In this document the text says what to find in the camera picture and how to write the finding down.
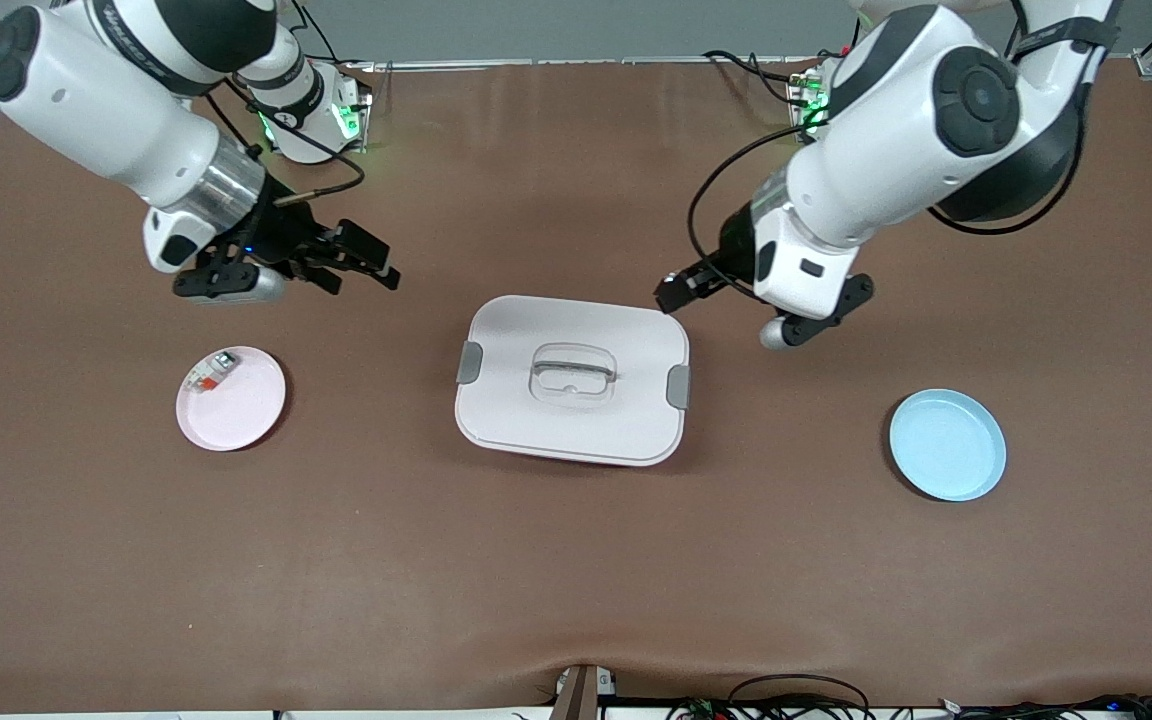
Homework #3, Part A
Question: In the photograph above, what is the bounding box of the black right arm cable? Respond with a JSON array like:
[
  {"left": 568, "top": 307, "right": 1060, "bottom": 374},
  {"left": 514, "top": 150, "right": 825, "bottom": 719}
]
[{"left": 204, "top": 85, "right": 369, "bottom": 206}]

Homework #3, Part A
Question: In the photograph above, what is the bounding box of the pink round plate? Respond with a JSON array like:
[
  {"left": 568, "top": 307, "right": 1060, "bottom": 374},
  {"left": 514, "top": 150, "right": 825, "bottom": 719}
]
[{"left": 176, "top": 346, "right": 288, "bottom": 453}]

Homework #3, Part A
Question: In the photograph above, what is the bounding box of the light blue round plate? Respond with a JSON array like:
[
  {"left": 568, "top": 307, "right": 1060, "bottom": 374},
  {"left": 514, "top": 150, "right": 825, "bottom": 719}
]
[{"left": 889, "top": 389, "right": 1008, "bottom": 503}]

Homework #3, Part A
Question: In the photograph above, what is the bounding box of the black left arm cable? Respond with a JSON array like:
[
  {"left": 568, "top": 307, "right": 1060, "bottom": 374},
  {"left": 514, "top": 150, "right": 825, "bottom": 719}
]
[{"left": 688, "top": 0, "right": 1097, "bottom": 291}]

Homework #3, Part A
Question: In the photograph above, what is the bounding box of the brown table mat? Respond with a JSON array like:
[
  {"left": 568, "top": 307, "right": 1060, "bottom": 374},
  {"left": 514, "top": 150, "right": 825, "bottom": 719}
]
[{"left": 0, "top": 58, "right": 1152, "bottom": 713}]

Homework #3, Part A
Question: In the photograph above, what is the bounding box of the white lidded pink container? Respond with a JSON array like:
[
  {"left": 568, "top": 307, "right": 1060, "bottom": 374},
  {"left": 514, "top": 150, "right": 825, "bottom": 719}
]
[{"left": 454, "top": 294, "right": 692, "bottom": 468}]

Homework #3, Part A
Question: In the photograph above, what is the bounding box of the black base cable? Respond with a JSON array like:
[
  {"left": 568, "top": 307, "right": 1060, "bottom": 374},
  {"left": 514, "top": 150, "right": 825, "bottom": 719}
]
[
  {"left": 704, "top": 50, "right": 817, "bottom": 101},
  {"left": 308, "top": 10, "right": 377, "bottom": 71}
]

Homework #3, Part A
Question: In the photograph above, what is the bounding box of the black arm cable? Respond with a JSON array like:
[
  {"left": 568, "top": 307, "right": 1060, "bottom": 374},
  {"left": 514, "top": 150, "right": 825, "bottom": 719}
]
[
  {"left": 204, "top": 85, "right": 369, "bottom": 206},
  {"left": 688, "top": 0, "right": 1097, "bottom": 291}
]

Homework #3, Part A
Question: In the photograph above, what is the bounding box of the black looped cable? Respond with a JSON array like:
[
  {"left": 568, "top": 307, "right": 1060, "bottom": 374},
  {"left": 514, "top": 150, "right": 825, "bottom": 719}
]
[{"left": 726, "top": 674, "right": 875, "bottom": 720}]

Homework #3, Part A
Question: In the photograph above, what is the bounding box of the black cable bundle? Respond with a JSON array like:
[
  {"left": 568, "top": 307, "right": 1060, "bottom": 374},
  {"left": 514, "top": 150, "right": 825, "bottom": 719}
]
[{"left": 936, "top": 692, "right": 1152, "bottom": 720}]

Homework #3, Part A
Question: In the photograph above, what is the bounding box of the white orange circuit breaker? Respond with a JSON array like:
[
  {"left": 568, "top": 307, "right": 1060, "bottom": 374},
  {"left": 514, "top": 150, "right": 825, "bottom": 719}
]
[{"left": 185, "top": 350, "right": 241, "bottom": 395}]

